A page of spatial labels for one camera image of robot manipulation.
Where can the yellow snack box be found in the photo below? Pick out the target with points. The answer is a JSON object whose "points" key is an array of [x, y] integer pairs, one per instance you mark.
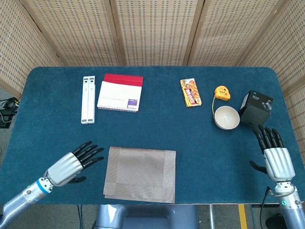
{"points": [[190, 93]]}

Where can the white red spiral notebook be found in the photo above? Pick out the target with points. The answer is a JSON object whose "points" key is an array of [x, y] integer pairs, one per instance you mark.
{"points": [[119, 95]]}

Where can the woven bamboo folding screen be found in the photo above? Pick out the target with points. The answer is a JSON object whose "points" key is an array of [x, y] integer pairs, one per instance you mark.
{"points": [[155, 31]]}

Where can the white bowl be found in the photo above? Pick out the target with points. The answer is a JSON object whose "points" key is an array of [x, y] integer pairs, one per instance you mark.
{"points": [[226, 118]]}

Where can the metal table leg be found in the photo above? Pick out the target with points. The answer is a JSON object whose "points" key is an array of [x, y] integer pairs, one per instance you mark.
{"points": [[211, 217]]}

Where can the black shoe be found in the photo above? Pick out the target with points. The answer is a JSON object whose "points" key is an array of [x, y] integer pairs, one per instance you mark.
{"points": [[274, 221]]}

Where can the blue-gray robot torso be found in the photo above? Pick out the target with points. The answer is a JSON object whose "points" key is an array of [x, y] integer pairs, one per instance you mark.
{"points": [[143, 214]]}

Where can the black cardboard box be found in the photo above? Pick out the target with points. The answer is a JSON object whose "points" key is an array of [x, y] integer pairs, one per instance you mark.
{"points": [[255, 109]]}

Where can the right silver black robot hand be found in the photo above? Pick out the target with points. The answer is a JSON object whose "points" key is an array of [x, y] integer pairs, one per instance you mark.
{"points": [[278, 164]]}

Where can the blue felt table cover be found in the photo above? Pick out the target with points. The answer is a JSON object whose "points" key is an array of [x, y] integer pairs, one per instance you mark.
{"points": [[59, 128]]}

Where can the gray woven placemat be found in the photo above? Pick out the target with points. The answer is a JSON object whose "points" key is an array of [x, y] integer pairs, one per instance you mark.
{"points": [[140, 174]]}

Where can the left gray robot arm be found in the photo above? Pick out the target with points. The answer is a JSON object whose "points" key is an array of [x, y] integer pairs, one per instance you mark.
{"points": [[21, 198]]}

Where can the white folding stand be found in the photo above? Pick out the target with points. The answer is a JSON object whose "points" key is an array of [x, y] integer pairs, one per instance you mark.
{"points": [[87, 100]]}

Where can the yellow tape measure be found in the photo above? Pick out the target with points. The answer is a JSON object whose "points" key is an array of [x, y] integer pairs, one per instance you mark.
{"points": [[222, 93]]}

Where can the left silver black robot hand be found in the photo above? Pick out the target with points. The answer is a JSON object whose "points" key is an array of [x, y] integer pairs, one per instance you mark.
{"points": [[63, 169]]}

